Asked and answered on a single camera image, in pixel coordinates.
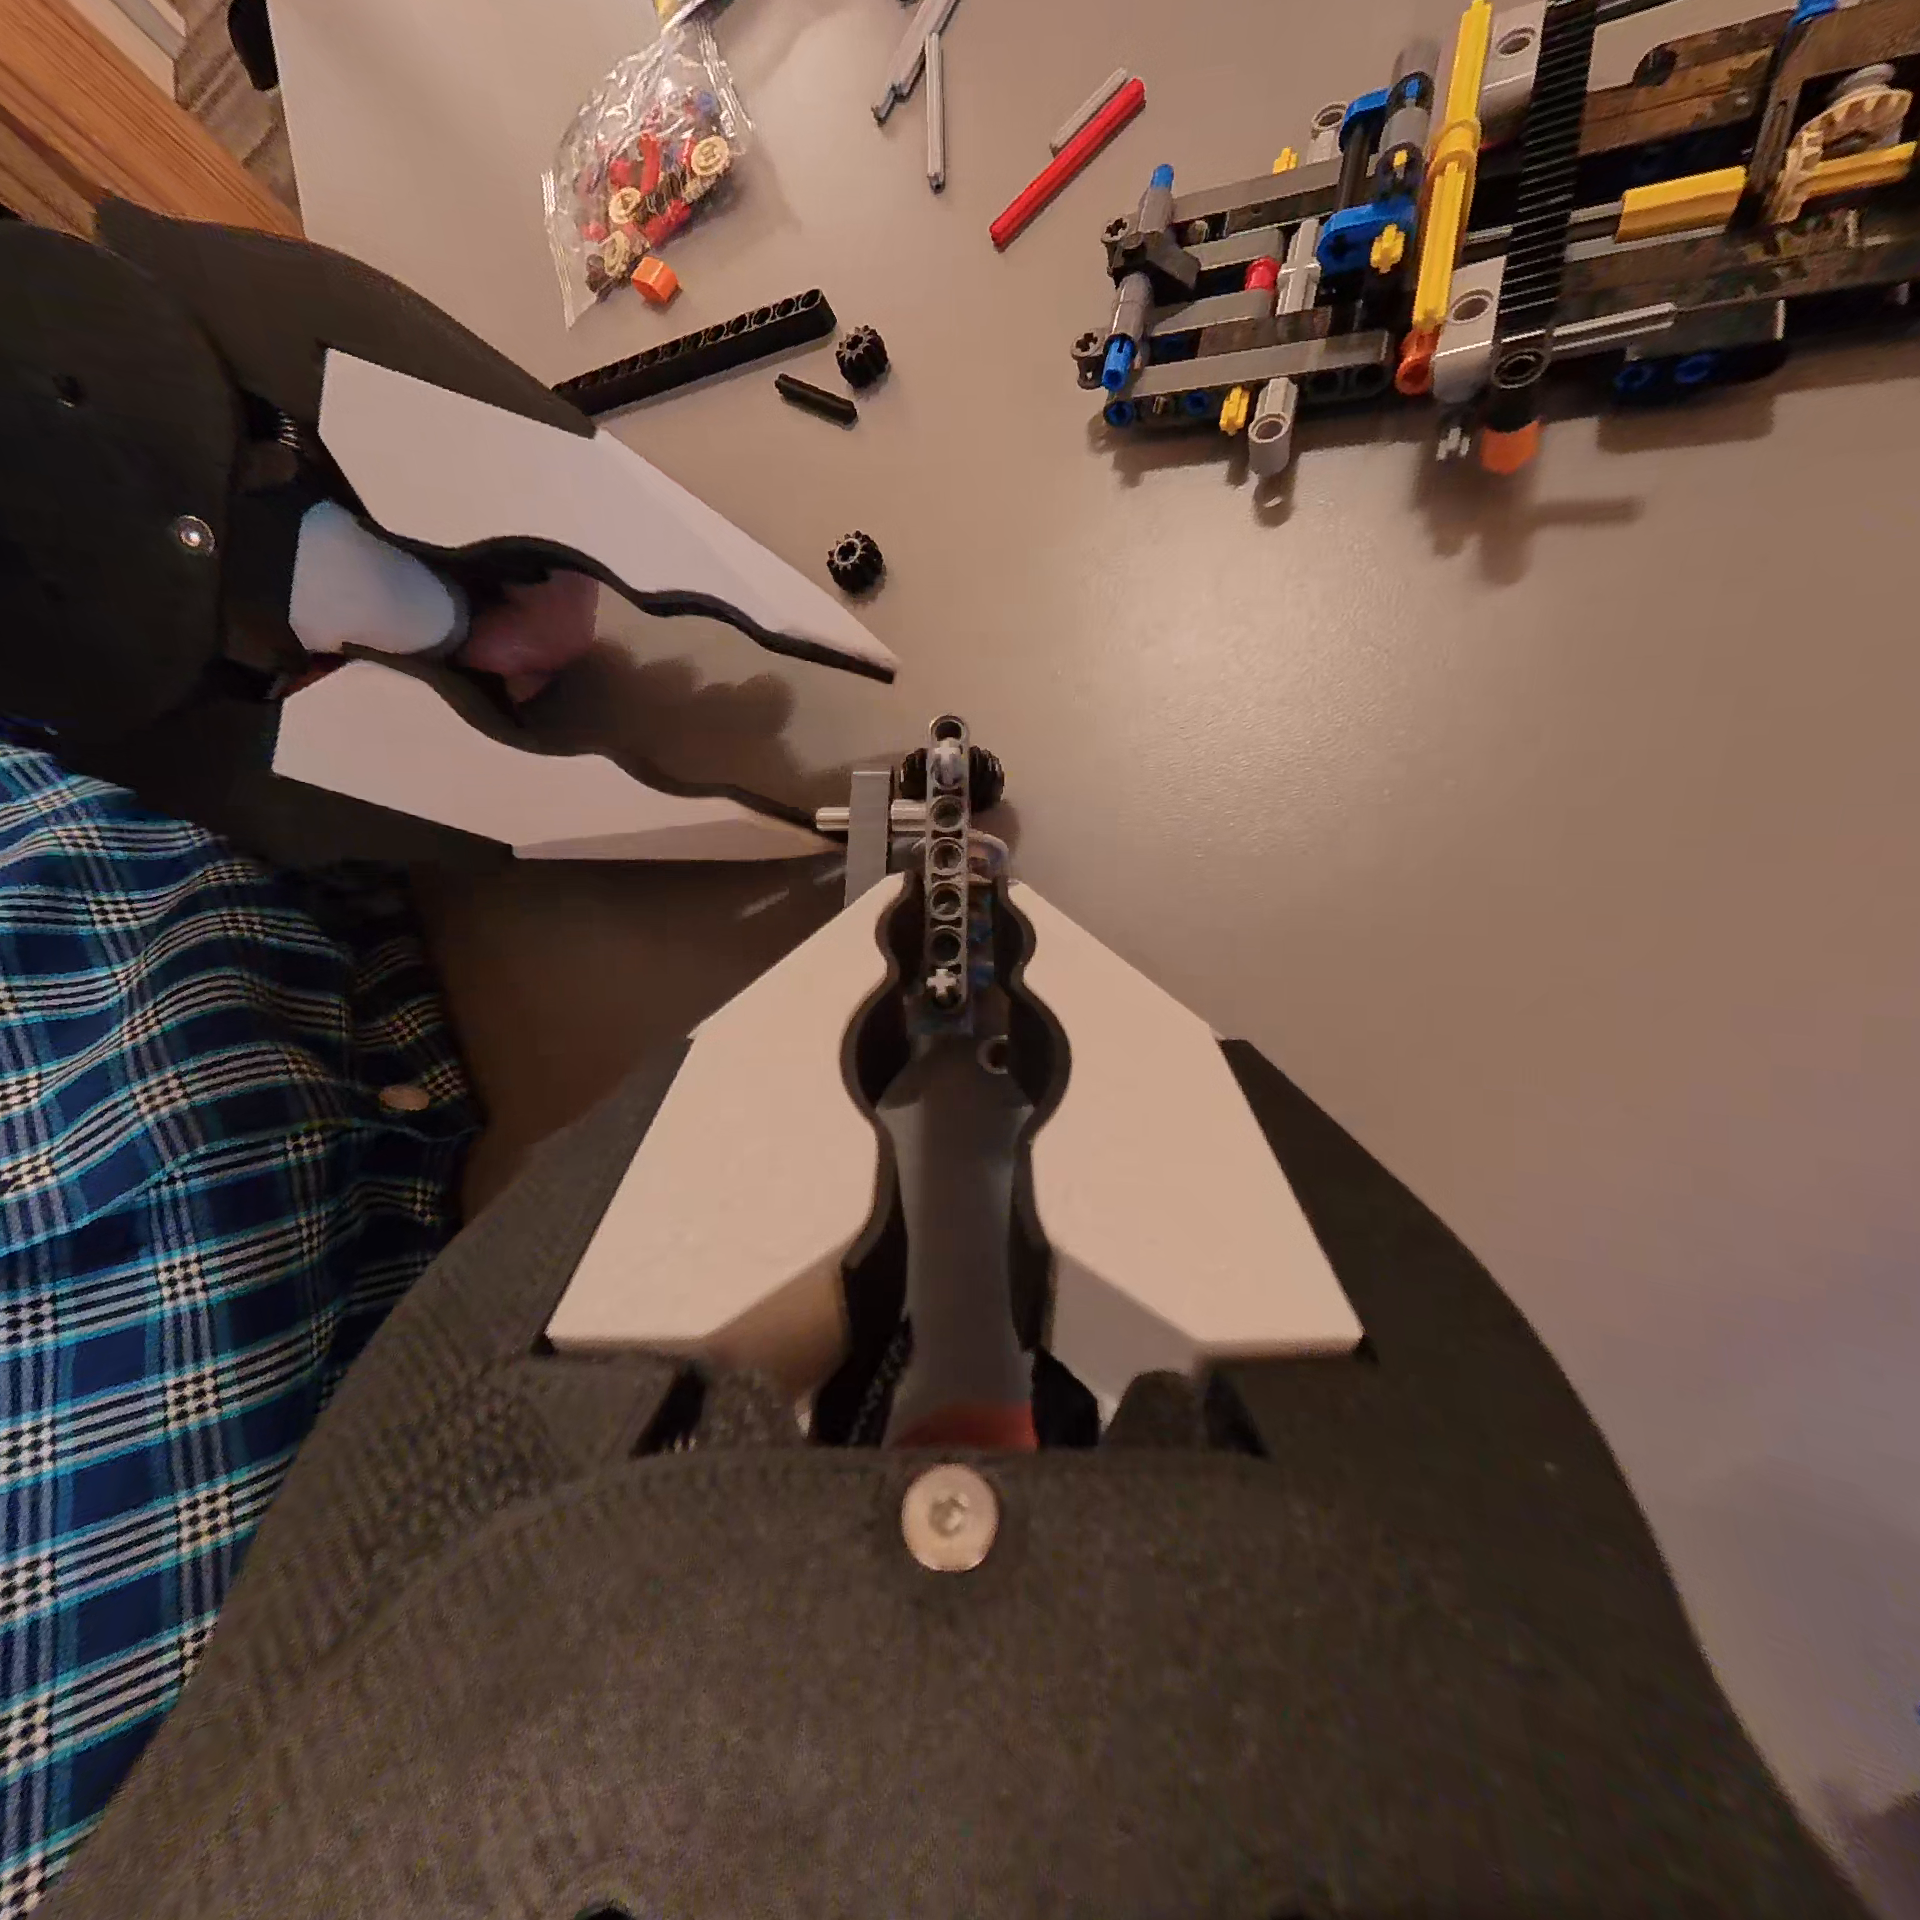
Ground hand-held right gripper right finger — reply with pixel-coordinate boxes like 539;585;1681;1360
992;875;1367;1439

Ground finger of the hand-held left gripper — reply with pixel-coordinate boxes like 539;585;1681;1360
310;347;897;685
271;654;845;866

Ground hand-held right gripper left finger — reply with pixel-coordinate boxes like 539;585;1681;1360
548;875;915;1448

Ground small grey lego beam assembly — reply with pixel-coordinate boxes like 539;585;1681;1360
814;720;1041;1056

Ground long black lego beam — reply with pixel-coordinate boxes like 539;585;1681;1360
550;287;836;414

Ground clear bag of lego pieces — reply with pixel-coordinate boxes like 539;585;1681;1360
539;25;755;336

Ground red lego axle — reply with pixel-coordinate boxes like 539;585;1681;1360
992;77;1148;250

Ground large multicoloured lego chassis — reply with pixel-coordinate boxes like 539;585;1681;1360
1068;0;1920;485

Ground person's left hand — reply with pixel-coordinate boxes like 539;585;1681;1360
460;572;605;705

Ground blue plaid shirt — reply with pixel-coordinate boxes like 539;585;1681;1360
0;741;488;1906

